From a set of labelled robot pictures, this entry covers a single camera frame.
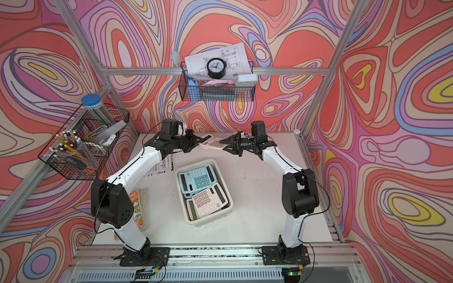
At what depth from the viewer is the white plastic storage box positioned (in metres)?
0.72

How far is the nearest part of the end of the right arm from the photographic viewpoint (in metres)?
0.76

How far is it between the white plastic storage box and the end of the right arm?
13cm
